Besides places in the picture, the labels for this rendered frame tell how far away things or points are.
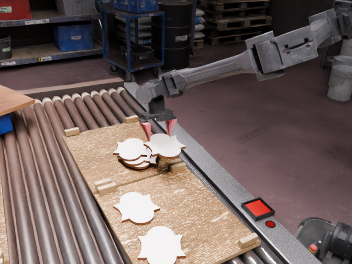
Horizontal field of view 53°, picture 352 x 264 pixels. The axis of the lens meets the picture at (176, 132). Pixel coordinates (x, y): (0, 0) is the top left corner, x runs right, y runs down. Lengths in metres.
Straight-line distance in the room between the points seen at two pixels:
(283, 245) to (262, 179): 1.84
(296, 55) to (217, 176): 0.59
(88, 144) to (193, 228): 0.60
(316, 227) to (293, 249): 1.16
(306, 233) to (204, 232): 1.20
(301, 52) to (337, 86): 3.77
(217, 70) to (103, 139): 0.66
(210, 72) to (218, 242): 0.48
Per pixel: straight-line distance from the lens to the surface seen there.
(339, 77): 4.61
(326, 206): 2.84
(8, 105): 1.62
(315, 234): 2.21
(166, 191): 1.19
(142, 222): 1.07
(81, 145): 1.45
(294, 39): 0.89
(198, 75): 1.05
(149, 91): 1.10
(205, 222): 1.09
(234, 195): 1.24
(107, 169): 1.30
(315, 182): 3.05
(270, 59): 0.89
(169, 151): 1.18
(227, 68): 0.97
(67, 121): 1.69
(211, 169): 1.34
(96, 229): 1.10
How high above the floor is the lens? 1.68
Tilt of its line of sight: 29 degrees down
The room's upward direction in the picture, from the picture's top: 3 degrees clockwise
